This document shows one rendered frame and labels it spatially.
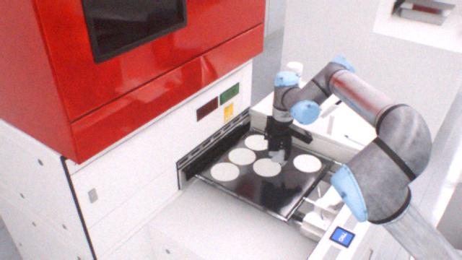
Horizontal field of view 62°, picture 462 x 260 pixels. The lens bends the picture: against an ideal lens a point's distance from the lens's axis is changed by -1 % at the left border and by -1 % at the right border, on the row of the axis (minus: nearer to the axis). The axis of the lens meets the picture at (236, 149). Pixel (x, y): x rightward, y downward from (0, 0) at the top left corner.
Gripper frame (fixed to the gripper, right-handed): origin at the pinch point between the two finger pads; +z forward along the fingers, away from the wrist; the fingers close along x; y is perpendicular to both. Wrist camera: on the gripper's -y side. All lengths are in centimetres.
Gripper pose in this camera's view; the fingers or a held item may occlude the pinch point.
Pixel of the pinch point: (284, 162)
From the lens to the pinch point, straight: 142.1
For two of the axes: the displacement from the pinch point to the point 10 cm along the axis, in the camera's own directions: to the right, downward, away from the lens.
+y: -9.9, 0.7, -1.2
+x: 1.4, 6.1, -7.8
